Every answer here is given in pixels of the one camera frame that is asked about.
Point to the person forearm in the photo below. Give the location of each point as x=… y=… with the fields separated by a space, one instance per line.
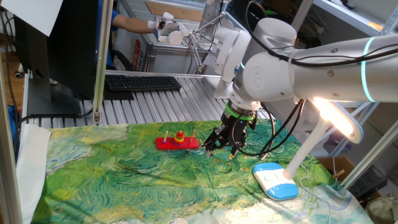
x=133 y=24

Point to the aluminium frame post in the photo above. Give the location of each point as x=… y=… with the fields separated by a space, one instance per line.
x=301 y=14
x=370 y=155
x=7 y=155
x=102 y=62

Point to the rainbow stacked toy rings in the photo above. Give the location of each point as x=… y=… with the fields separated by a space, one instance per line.
x=178 y=137

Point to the brown cardboard sheet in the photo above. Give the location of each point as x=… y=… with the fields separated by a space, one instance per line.
x=174 y=11

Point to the white haptic control device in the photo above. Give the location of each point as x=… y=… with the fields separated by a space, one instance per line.
x=231 y=53

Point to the black computer monitor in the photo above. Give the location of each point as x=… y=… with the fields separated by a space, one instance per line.
x=71 y=46

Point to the white blue desk lamp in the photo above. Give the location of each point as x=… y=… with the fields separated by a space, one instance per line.
x=273 y=183

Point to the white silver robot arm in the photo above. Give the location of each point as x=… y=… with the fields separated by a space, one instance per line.
x=326 y=77

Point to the white paper sheet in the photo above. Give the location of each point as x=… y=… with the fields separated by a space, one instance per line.
x=31 y=12

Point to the cardboard box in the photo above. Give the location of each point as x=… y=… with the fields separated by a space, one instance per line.
x=335 y=165

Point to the black equipment case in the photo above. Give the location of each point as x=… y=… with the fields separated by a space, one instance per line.
x=371 y=183

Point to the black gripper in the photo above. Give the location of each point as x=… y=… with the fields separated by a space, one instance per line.
x=237 y=129

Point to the blue shirt person torso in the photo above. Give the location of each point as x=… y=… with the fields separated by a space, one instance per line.
x=109 y=46

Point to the green painted landscape cloth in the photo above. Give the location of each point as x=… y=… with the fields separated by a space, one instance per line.
x=140 y=186

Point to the metal storage shelf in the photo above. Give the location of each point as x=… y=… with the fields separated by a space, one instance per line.
x=351 y=15

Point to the black keyboard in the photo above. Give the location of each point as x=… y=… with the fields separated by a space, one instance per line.
x=143 y=83

